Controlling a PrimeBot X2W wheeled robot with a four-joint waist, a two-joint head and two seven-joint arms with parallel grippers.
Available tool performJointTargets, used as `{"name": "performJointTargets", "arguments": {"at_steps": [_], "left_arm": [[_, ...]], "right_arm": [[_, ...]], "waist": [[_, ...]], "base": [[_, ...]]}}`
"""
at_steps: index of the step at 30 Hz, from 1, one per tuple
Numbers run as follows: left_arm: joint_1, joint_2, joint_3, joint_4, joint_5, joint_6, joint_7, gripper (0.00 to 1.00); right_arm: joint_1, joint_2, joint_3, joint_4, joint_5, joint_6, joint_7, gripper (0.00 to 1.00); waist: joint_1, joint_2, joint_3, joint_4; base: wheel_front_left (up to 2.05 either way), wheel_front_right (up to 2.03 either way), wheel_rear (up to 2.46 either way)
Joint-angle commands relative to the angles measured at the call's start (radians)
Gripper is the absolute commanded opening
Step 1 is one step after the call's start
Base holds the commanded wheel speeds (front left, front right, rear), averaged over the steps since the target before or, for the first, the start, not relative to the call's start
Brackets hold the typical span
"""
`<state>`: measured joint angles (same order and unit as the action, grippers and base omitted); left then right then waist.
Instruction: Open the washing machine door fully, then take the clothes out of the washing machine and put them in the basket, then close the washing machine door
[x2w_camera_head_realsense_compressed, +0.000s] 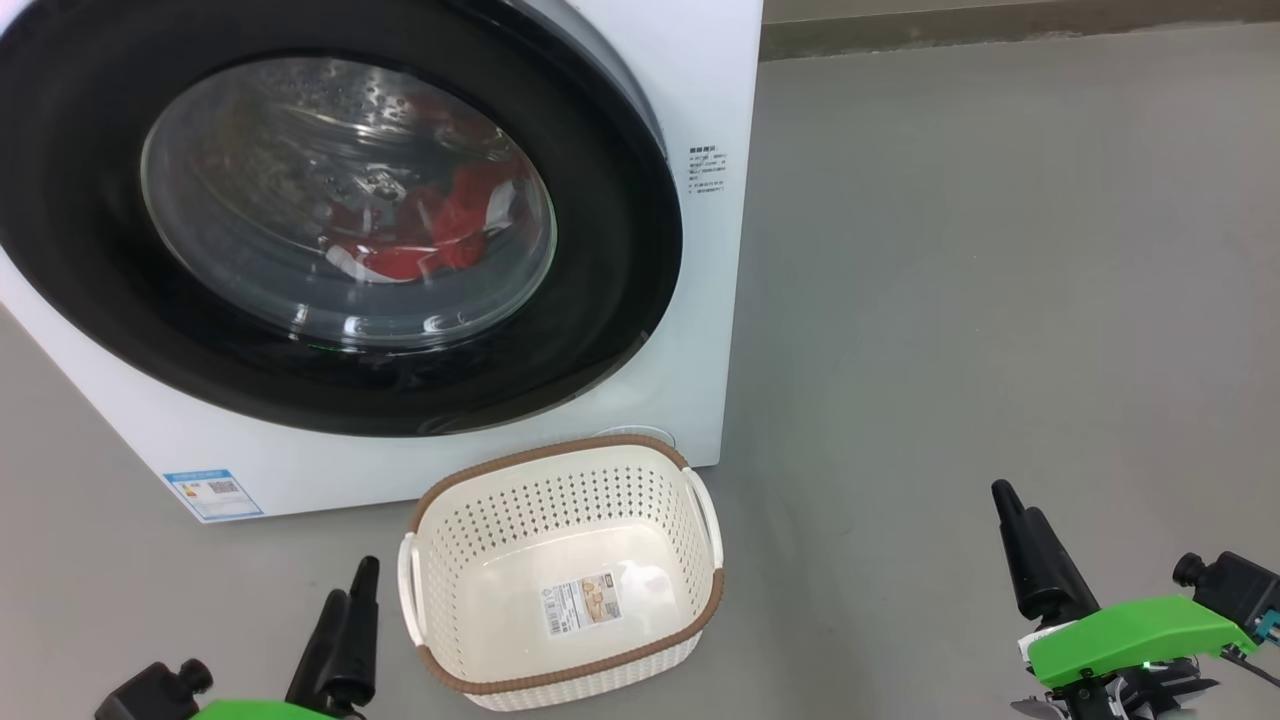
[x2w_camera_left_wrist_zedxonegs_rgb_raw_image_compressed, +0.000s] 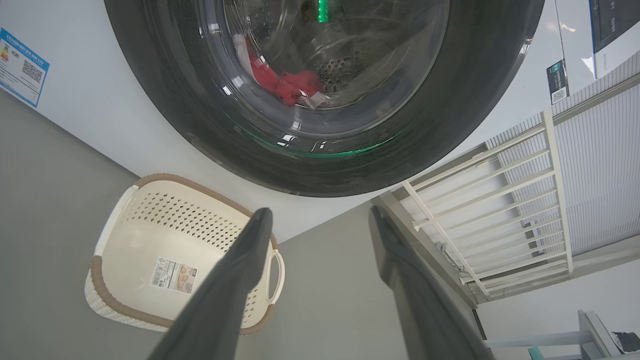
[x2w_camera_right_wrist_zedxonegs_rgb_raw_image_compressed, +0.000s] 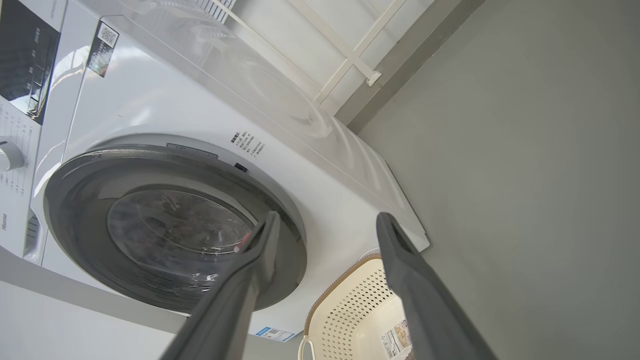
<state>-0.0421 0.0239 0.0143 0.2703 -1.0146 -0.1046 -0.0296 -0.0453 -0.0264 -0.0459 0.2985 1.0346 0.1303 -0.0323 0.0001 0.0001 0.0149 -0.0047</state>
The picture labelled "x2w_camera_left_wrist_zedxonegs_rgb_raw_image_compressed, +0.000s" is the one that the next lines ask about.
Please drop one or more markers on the white carton with dark print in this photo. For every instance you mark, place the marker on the white carton with dark print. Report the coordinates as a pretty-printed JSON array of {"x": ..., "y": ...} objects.
[{"x": 575, "y": 30}]

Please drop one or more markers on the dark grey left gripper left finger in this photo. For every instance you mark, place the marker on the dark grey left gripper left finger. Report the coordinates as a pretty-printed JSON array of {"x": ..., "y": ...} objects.
[{"x": 225, "y": 300}]

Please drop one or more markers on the red and white garment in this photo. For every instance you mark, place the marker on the red and white garment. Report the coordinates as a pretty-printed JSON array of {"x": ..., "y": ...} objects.
[{"x": 280, "y": 84}]

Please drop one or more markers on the white ribbed panel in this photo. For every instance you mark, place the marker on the white ribbed panel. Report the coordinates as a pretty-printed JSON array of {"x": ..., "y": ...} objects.
[{"x": 605, "y": 165}]

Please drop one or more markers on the white washing machine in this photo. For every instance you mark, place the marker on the white washing machine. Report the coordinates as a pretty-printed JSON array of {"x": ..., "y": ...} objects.
[{"x": 100, "y": 100}]

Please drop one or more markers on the dark sticker with QR code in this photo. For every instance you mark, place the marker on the dark sticker with QR code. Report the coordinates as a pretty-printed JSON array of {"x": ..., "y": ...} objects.
[{"x": 557, "y": 80}]

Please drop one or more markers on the washing machine glass door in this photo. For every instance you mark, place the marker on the washing machine glass door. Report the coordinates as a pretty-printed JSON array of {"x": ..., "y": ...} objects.
[{"x": 165, "y": 100}]

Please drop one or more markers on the cream laundry basket brown rim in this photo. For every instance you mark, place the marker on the cream laundry basket brown rim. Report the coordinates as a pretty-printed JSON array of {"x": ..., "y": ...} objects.
[{"x": 140, "y": 240}]

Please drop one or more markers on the paper label with barcode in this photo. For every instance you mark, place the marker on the paper label with barcode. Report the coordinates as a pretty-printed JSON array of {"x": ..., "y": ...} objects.
[{"x": 174, "y": 276}]

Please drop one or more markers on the grey metal table frame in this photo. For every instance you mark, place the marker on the grey metal table frame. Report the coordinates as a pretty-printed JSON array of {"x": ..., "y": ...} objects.
[{"x": 590, "y": 330}]

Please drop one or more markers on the white slatted rack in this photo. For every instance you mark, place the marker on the white slatted rack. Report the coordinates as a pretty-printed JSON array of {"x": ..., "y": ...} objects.
[{"x": 550, "y": 150}]

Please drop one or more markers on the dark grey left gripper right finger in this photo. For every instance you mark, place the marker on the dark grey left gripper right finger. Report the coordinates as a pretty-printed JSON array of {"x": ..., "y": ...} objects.
[{"x": 425, "y": 320}]

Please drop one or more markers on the blue energy label sticker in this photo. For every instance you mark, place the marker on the blue energy label sticker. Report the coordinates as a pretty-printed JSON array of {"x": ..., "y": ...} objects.
[{"x": 22, "y": 67}]

